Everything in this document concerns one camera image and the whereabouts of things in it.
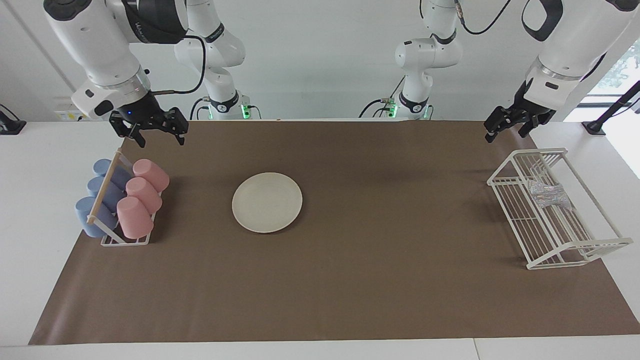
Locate cream round plate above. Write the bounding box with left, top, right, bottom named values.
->
left=231, top=172, right=304, bottom=234

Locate pink plastic cup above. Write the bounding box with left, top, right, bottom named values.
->
left=116, top=196, right=155, bottom=240
left=132, top=158, right=170, bottom=193
left=125, top=177, right=163, bottom=215

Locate blue plastic cup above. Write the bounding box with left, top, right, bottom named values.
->
left=74, top=196, right=120, bottom=238
left=86, top=176, right=126, bottom=213
left=92, top=158, right=133, bottom=191

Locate rack of pink blue rolls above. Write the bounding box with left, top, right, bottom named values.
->
left=86, top=148, right=162, bottom=247

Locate black table clamp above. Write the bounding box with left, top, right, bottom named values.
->
left=0, top=103, right=27, bottom=136

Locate brown table mat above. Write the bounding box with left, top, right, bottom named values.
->
left=28, top=120, right=640, bottom=346

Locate black base cable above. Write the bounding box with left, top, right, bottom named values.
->
left=358, top=75, right=407, bottom=119
left=189, top=97, right=211, bottom=121

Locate white wall socket box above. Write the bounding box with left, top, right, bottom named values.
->
left=54, top=96, right=103, bottom=122

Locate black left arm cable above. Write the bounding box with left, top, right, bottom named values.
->
left=452, top=0, right=513, bottom=36

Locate white wire dish rack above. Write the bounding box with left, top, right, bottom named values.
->
left=486, top=147, right=634, bottom=271

